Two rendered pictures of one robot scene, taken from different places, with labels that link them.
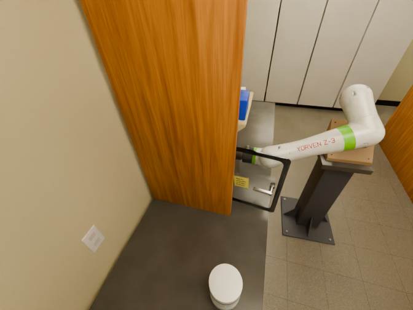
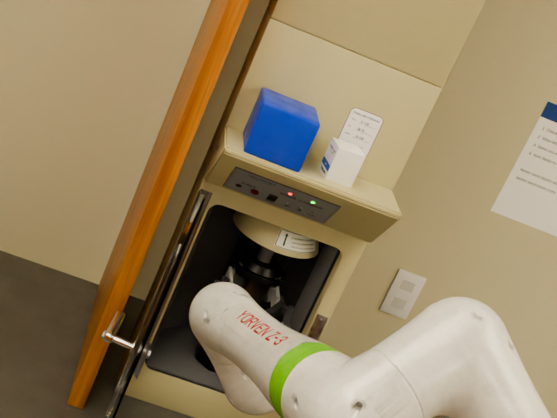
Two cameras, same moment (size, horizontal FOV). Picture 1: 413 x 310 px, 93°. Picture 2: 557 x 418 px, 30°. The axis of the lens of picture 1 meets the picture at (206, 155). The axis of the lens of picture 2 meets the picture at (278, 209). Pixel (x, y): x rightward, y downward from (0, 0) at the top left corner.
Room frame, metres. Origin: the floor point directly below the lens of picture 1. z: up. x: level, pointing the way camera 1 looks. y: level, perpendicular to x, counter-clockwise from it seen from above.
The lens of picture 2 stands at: (0.00, -1.61, 2.00)
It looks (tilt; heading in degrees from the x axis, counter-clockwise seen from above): 19 degrees down; 61
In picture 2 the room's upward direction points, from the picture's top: 24 degrees clockwise
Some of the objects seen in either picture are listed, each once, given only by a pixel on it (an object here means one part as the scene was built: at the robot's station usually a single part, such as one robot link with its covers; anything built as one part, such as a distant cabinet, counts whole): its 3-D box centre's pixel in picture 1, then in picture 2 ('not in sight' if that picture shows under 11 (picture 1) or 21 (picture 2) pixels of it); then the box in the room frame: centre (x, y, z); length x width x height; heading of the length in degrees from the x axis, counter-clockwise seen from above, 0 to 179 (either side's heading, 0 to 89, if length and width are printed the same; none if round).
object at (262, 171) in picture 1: (249, 181); (147, 323); (0.64, -0.21, 1.19); 0.30 x 0.01 x 0.40; 65
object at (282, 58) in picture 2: not in sight; (267, 221); (0.89, 0.01, 1.32); 0.32 x 0.25 x 0.77; 162
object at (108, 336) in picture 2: (263, 188); (123, 331); (0.58, -0.27, 1.20); 0.10 x 0.05 x 0.03; 65
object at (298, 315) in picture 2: not in sight; (241, 279); (0.89, 0.01, 1.19); 0.26 x 0.24 x 0.35; 162
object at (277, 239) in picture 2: not in sight; (281, 221); (0.90, -0.02, 1.34); 0.18 x 0.18 x 0.05
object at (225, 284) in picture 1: (225, 287); not in sight; (0.23, -0.05, 1.01); 0.13 x 0.13 x 0.15
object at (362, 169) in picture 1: (340, 154); not in sight; (1.07, -1.02, 0.92); 0.32 x 0.32 x 0.04; 75
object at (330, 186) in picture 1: (319, 192); not in sight; (1.07, -1.02, 0.45); 0.48 x 0.48 x 0.90; 75
